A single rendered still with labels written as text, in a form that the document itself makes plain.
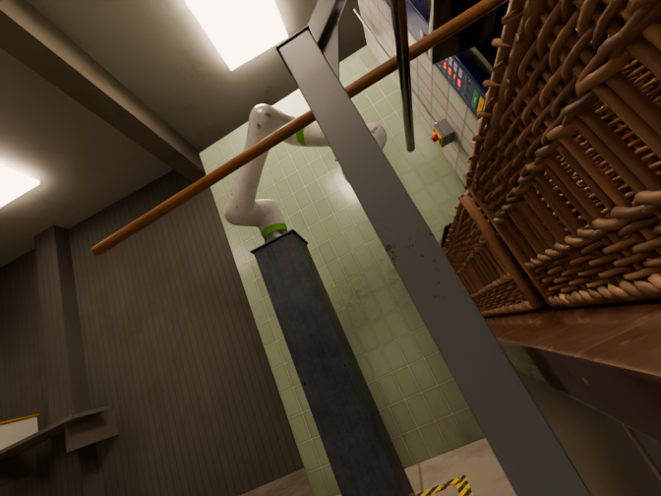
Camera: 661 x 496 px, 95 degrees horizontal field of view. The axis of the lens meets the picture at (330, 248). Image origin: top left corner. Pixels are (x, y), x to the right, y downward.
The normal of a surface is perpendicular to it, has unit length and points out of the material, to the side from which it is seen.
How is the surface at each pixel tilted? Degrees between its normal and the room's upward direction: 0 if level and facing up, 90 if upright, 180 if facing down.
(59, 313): 90
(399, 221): 90
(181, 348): 90
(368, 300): 90
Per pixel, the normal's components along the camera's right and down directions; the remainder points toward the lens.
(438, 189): -0.29, -0.23
